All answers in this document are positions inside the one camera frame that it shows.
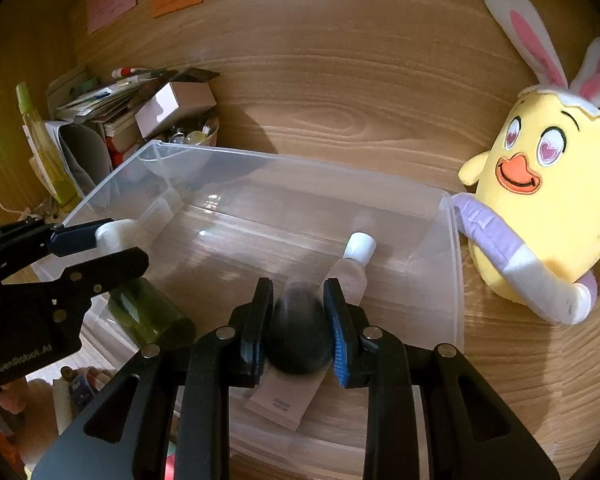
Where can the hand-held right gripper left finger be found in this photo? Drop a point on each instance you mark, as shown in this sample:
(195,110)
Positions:
(258,332)

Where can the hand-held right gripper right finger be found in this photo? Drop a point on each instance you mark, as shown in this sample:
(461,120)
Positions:
(337,340)

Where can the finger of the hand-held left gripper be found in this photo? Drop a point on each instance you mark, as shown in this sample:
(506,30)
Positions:
(115,267)
(75,237)

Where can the black egg-shaped sponge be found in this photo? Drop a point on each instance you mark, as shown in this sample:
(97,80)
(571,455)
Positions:
(300,332)

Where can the green bottle with white cap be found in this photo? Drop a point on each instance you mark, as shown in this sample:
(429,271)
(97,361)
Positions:
(147,317)

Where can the clear plastic storage bin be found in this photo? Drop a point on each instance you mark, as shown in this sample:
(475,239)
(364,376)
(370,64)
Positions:
(280,210)

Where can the person's left hand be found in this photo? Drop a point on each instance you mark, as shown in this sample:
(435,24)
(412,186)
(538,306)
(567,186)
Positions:
(12,396)

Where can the small clear bottle white cap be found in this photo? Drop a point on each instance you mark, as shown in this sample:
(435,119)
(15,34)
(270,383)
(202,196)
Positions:
(350,272)

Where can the beige squeeze tube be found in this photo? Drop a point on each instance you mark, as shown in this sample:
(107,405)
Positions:
(280,402)

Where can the pale plastic bottle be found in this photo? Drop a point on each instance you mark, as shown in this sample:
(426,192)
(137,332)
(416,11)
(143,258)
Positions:
(66,400)

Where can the yellow-green spray bottle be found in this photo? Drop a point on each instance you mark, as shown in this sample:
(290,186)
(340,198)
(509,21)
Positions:
(47,157)

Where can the white folded papers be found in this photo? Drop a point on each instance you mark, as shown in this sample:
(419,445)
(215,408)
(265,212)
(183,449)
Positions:
(82,152)

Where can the red box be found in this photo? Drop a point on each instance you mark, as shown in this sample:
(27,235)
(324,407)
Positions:
(116,147)

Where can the glass bowl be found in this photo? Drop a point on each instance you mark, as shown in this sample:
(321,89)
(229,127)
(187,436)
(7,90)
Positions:
(180,165)

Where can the stack of booklets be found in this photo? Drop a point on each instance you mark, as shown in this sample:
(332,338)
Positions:
(110,100)

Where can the small white cardboard box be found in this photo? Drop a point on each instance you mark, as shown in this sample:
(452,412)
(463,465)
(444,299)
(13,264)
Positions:
(175,107)

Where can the red capped marker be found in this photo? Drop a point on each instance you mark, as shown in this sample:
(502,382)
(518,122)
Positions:
(127,72)

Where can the dark notebook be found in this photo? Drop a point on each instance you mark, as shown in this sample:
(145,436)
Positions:
(195,75)

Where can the yellow chick plush bunny ears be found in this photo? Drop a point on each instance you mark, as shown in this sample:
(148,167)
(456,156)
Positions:
(545,210)

